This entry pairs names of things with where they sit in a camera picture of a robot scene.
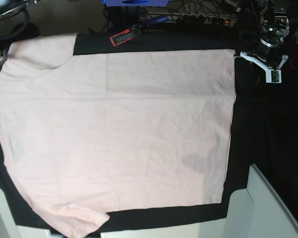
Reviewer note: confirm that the red object at right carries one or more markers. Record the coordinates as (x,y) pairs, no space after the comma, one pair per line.
(294,57)

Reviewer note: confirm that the black table cloth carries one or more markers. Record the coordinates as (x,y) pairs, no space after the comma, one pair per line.
(264,132)

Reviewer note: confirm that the blue box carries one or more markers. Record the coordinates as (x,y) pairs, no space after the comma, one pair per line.
(111,3)

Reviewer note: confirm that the white power strip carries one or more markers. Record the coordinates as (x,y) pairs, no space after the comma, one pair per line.
(177,17)

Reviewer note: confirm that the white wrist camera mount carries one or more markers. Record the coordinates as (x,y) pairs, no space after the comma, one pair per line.
(273,76)

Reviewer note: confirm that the orange black clamp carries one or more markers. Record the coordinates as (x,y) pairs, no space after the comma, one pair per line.
(136,30)

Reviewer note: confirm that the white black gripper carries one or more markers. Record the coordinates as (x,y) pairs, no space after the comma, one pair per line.
(266,55)

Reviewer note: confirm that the pink T-shirt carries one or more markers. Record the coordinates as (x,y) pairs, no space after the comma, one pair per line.
(83,136)

